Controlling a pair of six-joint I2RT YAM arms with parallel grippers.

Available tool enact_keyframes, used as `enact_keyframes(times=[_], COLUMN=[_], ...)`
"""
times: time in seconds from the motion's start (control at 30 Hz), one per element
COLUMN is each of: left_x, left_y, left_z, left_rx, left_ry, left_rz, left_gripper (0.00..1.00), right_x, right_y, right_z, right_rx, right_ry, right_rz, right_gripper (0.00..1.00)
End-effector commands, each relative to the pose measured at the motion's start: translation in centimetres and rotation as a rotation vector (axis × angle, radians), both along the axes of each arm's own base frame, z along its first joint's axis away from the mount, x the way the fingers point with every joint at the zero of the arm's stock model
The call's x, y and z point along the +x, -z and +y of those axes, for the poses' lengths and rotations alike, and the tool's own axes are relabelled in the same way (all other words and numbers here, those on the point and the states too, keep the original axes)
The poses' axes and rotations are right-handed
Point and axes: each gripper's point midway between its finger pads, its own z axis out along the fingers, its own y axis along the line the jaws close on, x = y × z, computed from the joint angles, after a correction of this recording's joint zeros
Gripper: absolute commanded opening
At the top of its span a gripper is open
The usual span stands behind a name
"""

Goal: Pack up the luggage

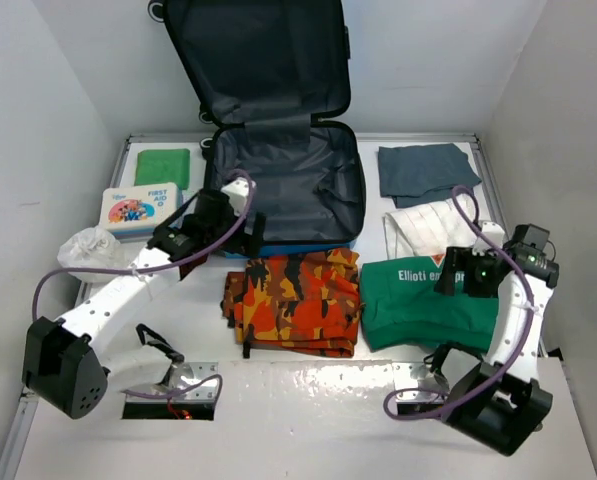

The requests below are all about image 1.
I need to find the white bag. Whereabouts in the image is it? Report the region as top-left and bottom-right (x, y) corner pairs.
(57, 226), (129, 269)

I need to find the dark blue open suitcase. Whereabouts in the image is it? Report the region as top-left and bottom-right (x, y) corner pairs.
(159, 1), (366, 255)

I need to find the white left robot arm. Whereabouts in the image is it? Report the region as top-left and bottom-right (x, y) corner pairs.
(22, 169), (266, 419)

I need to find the grey blue shirt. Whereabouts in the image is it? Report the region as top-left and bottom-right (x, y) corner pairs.
(377, 143), (481, 209)

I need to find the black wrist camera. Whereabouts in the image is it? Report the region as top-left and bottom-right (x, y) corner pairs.
(504, 224), (559, 289)
(147, 226), (197, 263)

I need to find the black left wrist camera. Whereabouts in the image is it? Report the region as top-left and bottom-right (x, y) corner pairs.
(147, 226), (197, 263)

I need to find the orange camouflage garment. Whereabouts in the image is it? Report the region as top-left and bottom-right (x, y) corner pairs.
(221, 247), (362, 359)

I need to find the green enterprise shirt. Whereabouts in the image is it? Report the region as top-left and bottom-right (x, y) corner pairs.
(360, 254), (499, 352)

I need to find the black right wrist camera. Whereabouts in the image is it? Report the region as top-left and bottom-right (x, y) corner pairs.
(504, 224), (559, 289)

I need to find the metal base plate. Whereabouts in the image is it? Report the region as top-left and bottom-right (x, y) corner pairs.
(392, 362), (450, 404)
(125, 362), (223, 404)

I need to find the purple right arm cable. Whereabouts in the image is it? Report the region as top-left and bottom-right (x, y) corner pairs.
(382, 184), (542, 422)

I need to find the first aid cartoon box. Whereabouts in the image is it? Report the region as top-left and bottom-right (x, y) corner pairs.
(98, 182), (183, 239)

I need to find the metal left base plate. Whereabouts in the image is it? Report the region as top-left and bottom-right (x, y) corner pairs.
(125, 362), (223, 404)

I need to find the white cloth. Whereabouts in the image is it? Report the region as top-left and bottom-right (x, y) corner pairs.
(383, 199), (475, 260)

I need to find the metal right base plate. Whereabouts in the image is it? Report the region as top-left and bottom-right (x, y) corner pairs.
(392, 362), (450, 404)

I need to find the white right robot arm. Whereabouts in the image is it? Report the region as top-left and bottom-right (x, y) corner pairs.
(434, 224), (559, 456)

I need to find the green folded towel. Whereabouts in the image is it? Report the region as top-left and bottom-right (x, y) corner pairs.
(134, 149), (190, 190)

